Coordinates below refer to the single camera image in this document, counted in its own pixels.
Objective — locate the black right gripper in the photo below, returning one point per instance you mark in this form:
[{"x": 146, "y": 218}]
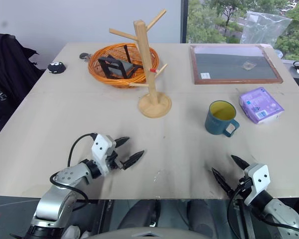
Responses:
[{"x": 243, "y": 186}]

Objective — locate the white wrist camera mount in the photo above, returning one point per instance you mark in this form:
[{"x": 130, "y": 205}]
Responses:
[
  {"x": 259, "y": 177},
  {"x": 102, "y": 149}
]

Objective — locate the orange woven basket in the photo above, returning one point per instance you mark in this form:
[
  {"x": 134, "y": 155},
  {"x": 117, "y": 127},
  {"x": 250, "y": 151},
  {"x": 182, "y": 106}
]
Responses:
[{"x": 97, "y": 72}]

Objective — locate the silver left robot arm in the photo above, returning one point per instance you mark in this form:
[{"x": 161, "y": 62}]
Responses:
[{"x": 64, "y": 175}]

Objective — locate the black folding stand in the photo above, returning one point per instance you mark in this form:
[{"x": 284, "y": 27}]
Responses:
[{"x": 103, "y": 66}]

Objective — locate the dark window frame post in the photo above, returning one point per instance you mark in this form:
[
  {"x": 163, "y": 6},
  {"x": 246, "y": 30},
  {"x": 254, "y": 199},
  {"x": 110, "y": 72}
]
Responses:
[{"x": 184, "y": 21}]

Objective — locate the light grey curved body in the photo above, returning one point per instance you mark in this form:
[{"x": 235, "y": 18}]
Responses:
[{"x": 152, "y": 234}]

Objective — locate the clear plastic bag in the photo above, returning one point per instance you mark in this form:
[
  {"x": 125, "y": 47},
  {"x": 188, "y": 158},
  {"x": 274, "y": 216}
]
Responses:
[{"x": 264, "y": 30}]

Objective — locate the wood-framed dark board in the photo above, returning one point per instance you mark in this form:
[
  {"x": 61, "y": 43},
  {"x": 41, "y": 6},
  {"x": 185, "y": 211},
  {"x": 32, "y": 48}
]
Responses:
[{"x": 229, "y": 63}]

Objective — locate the blue mug yellow inside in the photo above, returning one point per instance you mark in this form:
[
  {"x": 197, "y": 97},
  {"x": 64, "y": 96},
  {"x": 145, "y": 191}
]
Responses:
[{"x": 215, "y": 123}]

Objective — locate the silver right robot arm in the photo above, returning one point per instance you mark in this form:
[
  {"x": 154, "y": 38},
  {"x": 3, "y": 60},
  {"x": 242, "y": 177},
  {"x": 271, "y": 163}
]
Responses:
[{"x": 281, "y": 214}]

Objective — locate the black fabric bag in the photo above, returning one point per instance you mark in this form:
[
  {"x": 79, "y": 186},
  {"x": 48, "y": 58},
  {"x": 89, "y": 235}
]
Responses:
[{"x": 10, "y": 74}]

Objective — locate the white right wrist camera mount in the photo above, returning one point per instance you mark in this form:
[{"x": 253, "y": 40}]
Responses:
[{"x": 259, "y": 177}]

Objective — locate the small grey metal object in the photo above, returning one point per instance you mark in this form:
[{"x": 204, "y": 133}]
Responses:
[{"x": 84, "y": 56}]

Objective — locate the dark rounded shape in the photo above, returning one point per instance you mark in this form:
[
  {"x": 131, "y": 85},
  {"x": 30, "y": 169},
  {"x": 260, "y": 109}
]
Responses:
[{"x": 201, "y": 216}]

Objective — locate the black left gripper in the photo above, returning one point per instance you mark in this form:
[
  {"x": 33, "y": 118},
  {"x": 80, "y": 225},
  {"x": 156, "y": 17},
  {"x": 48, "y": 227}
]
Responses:
[{"x": 113, "y": 159}]

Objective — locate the small clear plastic piece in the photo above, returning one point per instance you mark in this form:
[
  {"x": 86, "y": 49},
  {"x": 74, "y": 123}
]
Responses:
[{"x": 249, "y": 65}]

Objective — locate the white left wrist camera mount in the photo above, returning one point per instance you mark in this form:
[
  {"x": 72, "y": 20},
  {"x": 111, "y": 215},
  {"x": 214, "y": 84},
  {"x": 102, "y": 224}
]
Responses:
[{"x": 102, "y": 149}]

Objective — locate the black round plush toy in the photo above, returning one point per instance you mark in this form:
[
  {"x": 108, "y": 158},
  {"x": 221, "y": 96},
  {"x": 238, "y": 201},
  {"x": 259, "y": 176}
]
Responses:
[{"x": 56, "y": 67}]

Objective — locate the purple tissue pack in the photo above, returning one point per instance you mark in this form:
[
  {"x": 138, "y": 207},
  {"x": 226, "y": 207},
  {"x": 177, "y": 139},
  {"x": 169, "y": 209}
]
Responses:
[{"x": 260, "y": 104}]

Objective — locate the wooden mug tree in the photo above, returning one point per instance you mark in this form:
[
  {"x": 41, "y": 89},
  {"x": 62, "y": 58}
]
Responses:
[{"x": 147, "y": 74}]

